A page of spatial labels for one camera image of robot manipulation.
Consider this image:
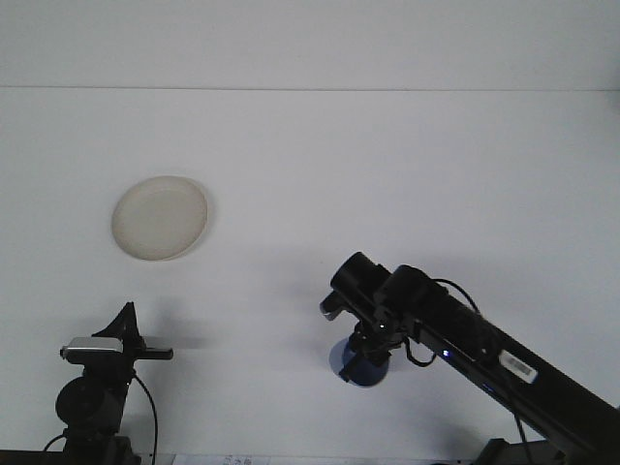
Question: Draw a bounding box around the pale blue cup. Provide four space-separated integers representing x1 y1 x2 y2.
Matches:
327 337 389 389

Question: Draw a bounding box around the pale round plate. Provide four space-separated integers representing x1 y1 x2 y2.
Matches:
109 174 211 263

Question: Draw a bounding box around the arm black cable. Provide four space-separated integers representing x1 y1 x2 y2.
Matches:
405 277 535 465
131 373 161 459

